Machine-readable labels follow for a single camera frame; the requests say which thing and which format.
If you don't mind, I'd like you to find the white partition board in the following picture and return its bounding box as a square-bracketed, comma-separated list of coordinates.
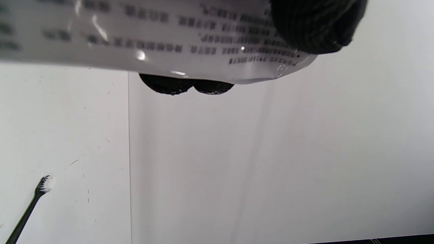
[128, 51, 434, 244]

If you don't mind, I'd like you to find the person's left hand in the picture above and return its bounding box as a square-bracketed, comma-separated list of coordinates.
[139, 0, 368, 96]

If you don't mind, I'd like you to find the white toothpaste tube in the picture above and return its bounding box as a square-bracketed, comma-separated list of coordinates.
[0, 0, 318, 85]

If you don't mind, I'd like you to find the black toothbrush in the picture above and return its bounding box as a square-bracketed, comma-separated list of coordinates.
[5, 175, 57, 244]

